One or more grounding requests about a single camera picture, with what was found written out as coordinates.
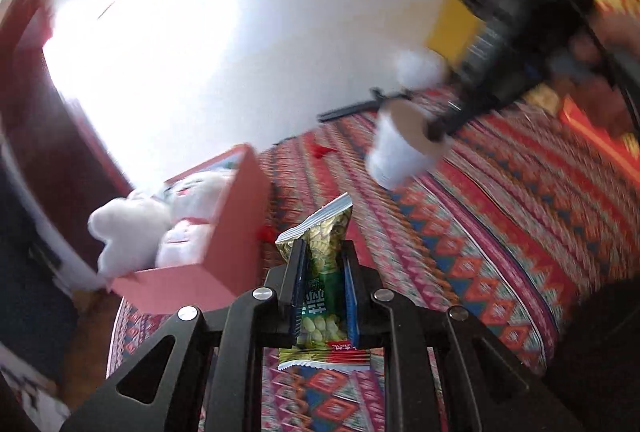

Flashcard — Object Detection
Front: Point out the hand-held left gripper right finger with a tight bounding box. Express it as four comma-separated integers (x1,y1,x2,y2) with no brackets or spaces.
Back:
340,239,586,432

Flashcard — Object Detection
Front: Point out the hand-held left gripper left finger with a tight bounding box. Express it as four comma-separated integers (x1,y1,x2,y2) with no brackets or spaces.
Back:
60,237,308,432

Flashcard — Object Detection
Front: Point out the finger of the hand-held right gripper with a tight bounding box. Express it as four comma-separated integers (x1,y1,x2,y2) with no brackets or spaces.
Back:
424,100,493,142

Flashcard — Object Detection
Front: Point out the green snack packet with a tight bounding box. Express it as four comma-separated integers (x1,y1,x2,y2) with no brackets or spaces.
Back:
275,192,372,372

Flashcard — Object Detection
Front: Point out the paper cup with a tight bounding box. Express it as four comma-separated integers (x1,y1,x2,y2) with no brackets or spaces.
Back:
364,98,451,189

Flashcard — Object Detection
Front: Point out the pink cardboard box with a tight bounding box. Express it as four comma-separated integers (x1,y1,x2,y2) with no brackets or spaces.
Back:
110,143,271,315

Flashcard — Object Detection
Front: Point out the white plush toy pink scarf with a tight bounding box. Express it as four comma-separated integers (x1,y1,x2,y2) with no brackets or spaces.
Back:
155,169,238,269

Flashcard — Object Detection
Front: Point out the person's right forearm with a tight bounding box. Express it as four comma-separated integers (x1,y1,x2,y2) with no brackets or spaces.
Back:
592,10,640,48

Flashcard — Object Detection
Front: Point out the white fluffy plush ball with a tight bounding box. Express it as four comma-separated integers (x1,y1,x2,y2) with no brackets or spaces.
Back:
394,48,447,89

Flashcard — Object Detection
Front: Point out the yellow pillow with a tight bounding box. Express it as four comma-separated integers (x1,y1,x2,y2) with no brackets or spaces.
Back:
425,0,488,63

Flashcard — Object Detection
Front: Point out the black metal bar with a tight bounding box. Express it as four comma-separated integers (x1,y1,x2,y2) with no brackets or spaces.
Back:
317,87,416,123

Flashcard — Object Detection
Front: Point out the dark cloth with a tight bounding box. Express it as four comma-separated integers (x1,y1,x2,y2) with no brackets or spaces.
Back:
542,277,640,432

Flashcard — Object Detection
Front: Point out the white carton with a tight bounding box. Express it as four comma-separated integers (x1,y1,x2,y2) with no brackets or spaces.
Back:
0,347,71,432

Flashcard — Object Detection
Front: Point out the dark wooden door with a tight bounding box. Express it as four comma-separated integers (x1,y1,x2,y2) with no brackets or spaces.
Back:
0,0,136,223

